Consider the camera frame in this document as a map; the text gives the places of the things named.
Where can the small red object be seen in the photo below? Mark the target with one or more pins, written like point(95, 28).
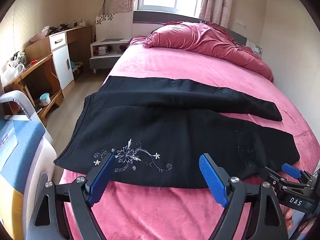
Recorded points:
point(33, 61)

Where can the wall outlet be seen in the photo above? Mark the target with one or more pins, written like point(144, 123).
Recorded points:
point(241, 22)

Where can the pink basket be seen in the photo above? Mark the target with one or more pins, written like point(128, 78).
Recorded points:
point(37, 38)

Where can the white cabinet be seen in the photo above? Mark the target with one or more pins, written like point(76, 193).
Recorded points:
point(62, 62)

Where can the white flower-print nightstand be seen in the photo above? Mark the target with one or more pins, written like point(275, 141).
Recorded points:
point(110, 27)
point(257, 48)

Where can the bed with pink sheet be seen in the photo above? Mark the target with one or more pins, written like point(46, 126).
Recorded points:
point(162, 67)

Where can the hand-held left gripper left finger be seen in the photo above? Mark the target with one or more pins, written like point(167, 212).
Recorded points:
point(101, 177)

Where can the white plastic bag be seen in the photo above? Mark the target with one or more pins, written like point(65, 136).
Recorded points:
point(10, 71)

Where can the wooden desk unit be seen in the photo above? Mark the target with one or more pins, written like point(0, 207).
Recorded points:
point(80, 37)

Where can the blue and white box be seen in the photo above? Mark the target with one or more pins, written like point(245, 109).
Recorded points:
point(22, 140)

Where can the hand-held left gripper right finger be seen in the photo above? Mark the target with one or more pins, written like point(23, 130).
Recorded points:
point(212, 180)

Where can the grey chair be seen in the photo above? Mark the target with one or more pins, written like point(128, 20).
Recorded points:
point(22, 100)

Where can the person's right hand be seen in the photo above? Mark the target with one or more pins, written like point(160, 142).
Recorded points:
point(290, 220)

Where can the white bucket under desk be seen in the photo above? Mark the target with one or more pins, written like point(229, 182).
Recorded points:
point(45, 100)

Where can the black embroidered pants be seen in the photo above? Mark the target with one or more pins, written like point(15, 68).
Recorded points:
point(175, 130)

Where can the grey headboard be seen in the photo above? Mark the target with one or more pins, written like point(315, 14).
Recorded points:
point(150, 17)

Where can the teal container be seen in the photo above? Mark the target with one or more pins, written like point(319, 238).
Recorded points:
point(73, 65)

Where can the low wooden table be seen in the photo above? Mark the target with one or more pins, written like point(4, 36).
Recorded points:
point(35, 67)

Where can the white power strip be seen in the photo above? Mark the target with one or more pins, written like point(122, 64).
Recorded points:
point(76, 24)

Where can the red duvet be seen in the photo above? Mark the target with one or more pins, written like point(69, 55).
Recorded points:
point(200, 40)

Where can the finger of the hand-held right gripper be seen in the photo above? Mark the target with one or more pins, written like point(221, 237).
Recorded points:
point(272, 178)
point(292, 170)

